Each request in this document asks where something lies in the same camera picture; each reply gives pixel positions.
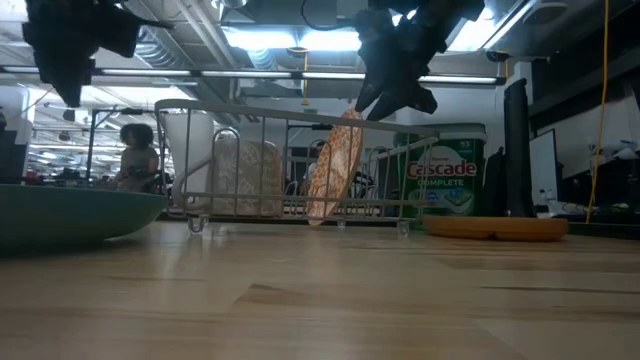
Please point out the green Cascade detergent tub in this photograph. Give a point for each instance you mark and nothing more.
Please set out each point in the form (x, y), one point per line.
(450, 170)

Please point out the white screen black frame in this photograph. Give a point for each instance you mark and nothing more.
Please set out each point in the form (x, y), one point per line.
(542, 165)

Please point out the speckled plate in rack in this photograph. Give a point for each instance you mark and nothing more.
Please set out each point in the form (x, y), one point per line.
(250, 175)

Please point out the black office chair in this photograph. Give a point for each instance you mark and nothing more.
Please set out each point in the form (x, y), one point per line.
(362, 187)

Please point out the orange divided plate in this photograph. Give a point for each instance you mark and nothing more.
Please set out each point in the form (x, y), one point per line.
(495, 229)

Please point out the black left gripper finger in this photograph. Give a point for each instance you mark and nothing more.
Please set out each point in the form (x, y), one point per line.
(71, 92)

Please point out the black metal frame stand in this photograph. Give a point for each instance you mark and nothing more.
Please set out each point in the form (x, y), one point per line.
(91, 140)

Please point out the teal round plate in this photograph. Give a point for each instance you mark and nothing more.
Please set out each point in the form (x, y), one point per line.
(75, 215)

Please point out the person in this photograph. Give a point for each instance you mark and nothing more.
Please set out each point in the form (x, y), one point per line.
(320, 146)
(137, 160)

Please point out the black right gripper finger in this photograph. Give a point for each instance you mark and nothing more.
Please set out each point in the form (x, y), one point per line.
(410, 100)
(369, 97)

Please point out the beige orange-patterned plate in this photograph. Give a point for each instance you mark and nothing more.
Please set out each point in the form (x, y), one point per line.
(335, 170)

